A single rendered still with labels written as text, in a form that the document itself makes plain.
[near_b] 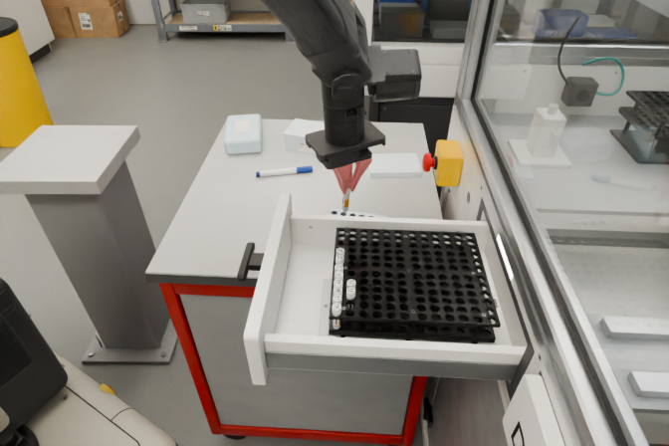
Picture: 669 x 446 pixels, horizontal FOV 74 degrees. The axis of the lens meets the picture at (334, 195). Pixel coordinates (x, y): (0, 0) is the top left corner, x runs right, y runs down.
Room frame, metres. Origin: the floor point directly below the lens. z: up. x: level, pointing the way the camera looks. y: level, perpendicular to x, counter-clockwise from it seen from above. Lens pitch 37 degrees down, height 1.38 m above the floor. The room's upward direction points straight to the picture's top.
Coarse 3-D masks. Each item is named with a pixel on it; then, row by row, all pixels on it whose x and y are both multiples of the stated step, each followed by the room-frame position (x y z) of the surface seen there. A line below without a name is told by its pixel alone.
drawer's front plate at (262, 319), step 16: (288, 208) 0.57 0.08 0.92; (272, 224) 0.52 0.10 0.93; (288, 224) 0.56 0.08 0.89; (272, 240) 0.48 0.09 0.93; (288, 240) 0.55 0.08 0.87; (272, 256) 0.45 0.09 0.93; (288, 256) 0.54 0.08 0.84; (272, 272) 0.42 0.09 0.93; (256, 288) 0.39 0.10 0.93; (272, 288) 0.41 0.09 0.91; (256, 304) 0.36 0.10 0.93; (272, 304) 0.40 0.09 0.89; (256, 320) 0.34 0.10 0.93; (272, 320) 0.39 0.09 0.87; (256, 336) 0.32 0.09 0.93; (256, 352) 0.32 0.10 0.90; (256, 368) 0.32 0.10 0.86
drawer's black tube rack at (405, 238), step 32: (352, 256) 0.48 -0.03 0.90; (384, 256) 0.48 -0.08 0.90; (416, 256) 0.48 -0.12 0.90; (448, 256) 0.51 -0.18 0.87; (480, 256) 0.48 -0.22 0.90; (384, 288) 0.42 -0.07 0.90; (416, 288) 0.42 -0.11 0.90; (448, 288) 0.42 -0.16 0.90; (480, 288) 0.44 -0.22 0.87; (352, 320) 0.37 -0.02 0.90; (384, 320) 0.36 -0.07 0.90; (416, 320) 0.36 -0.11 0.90; (448, 320) 0.38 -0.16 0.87; (480, 320) 0.37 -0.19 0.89
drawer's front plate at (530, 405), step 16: (528, 384) 0.26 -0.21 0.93; (544, 384) 0.26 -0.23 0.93; (512, 400) 0.27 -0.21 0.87; (528, 400) 0.25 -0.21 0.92; (544, 400) 0.24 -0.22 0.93; (512, 416) 0.26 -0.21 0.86; (528, 416) 0.23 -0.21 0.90; (544, 416) 0.22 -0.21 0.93; (512, 432) 0.25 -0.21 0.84; (528, 432) 0.22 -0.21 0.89; (544, 432) 0.21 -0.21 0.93
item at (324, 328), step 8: (328, 280) 0.48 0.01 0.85; (480, 280) 0.48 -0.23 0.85; (328, 288) 0.46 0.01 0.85; (328, 296) 0.44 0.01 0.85; (328, 304) 0.43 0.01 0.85; (488, 304) 0.43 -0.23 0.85; (328, 312) 0.41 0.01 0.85; (320, 320) 0.40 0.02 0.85; (328, 320) 0.40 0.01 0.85; (320, 328) 0.39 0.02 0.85; (328, 328) 0.39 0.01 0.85
